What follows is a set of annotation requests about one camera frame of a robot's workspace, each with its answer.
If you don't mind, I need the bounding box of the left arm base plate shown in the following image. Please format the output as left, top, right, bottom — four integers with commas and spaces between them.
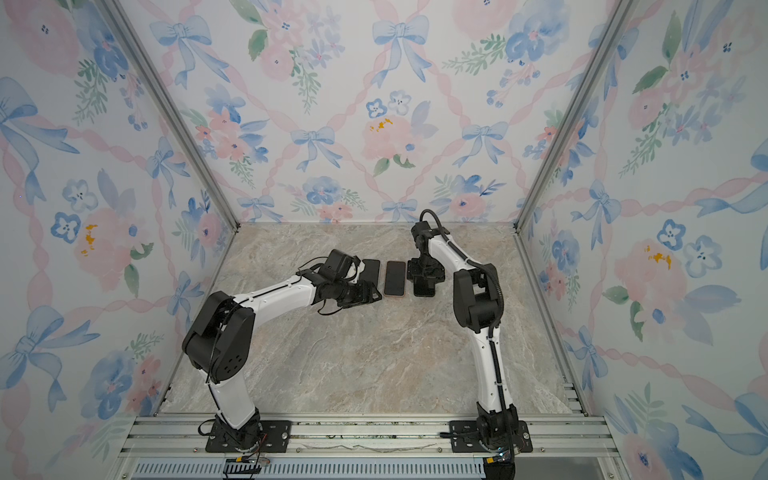
198, 417, 293, 454

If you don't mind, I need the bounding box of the corner aluminium post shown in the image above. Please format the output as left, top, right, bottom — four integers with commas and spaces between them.
514, 0, 636, 234
95, 0, 240, 232

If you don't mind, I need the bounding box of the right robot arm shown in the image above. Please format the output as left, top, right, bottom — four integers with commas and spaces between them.
406, 221, 519, 451

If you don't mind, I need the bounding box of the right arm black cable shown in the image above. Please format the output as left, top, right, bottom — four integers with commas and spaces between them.
418, 208, 517, 445

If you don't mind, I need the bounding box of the left corner aluminium post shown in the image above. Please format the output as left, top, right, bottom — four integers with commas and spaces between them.
95, 0, 240, 232

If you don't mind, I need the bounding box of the pink phone case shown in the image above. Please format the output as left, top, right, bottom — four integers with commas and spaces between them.
383, 260, 407, 297

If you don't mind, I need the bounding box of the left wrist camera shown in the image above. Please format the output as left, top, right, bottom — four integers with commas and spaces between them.
320, 249, 361, 281

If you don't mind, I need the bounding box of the black phone case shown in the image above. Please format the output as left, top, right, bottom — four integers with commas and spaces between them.
413, 282, 436, 298

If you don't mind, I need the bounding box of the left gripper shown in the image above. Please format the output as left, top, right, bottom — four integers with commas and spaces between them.
334, 279, 383, 309

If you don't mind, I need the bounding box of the right corner aluminium post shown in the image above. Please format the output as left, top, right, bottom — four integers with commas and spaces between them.
514, 0, 636, 234

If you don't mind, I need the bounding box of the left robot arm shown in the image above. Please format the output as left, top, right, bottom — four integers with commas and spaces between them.
182, 270, 382, 454

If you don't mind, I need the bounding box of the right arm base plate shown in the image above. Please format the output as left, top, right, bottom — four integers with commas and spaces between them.
438, 420, 534, 455

